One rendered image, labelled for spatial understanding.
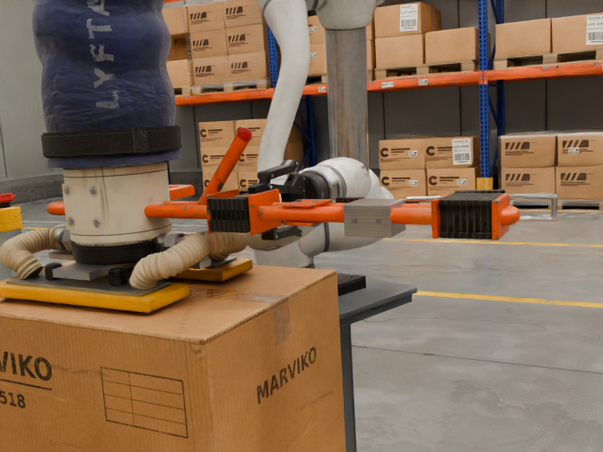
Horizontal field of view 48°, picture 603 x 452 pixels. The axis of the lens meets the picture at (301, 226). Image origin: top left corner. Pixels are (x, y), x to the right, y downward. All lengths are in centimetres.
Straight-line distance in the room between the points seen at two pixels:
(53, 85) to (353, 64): 80
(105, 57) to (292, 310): 48
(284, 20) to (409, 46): 688
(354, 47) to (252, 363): 92
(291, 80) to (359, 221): 60
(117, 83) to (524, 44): 718
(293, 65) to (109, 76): 50
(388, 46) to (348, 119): 677
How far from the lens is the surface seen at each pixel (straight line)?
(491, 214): 87
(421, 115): 967
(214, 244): 109
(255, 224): 99
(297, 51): 148
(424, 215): 89
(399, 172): 845
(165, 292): 103
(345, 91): 169
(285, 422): 110
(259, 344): 100
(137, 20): 111
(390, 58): 844
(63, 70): 111
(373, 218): 91
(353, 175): 127
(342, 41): 167
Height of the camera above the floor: 122
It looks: 9 degrees down
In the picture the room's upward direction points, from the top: 3 degrees counter-clockwise
